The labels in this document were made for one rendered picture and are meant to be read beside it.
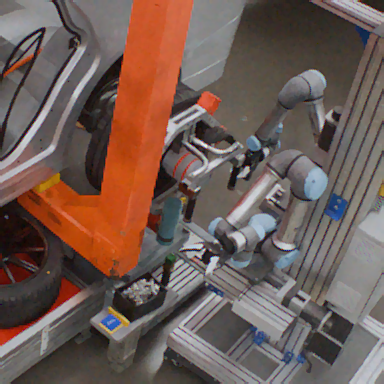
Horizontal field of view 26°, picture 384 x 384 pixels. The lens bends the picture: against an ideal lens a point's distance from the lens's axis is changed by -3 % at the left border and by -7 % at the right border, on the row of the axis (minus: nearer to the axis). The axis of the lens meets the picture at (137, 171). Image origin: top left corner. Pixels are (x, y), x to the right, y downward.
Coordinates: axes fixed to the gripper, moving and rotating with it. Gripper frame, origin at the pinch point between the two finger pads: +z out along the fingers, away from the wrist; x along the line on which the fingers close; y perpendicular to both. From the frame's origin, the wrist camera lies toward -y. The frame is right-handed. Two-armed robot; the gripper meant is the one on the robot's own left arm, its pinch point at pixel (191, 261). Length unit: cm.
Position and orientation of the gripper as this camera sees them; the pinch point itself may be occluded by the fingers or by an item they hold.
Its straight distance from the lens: 305.1
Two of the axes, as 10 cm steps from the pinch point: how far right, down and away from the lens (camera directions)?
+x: -6.1, -4.9, 6.2
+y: -0.6, 8.1, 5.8
